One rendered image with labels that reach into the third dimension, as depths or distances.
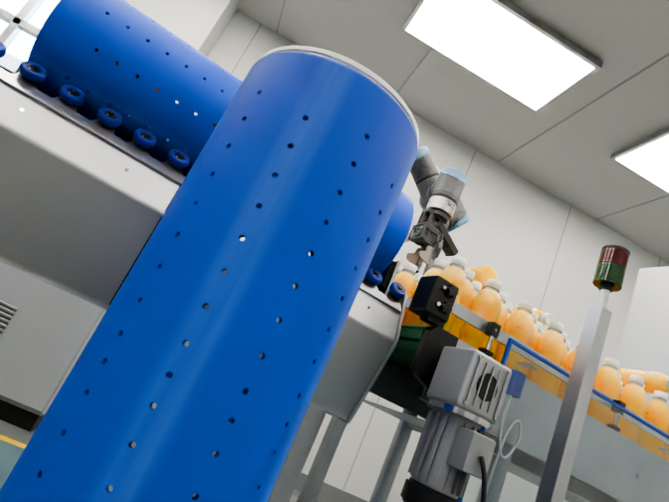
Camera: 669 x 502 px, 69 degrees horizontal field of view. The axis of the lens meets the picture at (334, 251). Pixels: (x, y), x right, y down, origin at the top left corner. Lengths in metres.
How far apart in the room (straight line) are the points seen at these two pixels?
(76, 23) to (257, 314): 0.76
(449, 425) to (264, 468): 0.53
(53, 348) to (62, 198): 1.71
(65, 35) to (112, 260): 0.43
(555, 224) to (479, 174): 0.92
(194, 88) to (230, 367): 0.70
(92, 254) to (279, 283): 0.56
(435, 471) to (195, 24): 3.88
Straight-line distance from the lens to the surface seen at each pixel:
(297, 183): 0.58
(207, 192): 0.60
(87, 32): 1.12
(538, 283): 4.99
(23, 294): 2.75
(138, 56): 1.11
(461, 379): 1.04
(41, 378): 2.71
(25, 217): 1.06
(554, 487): 1.21
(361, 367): 1.18
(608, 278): 1.32
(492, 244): 4.77
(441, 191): 1.61
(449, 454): 1.04
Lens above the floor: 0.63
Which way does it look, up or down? 17 degrees up
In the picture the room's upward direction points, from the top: 25 degrees clockwise
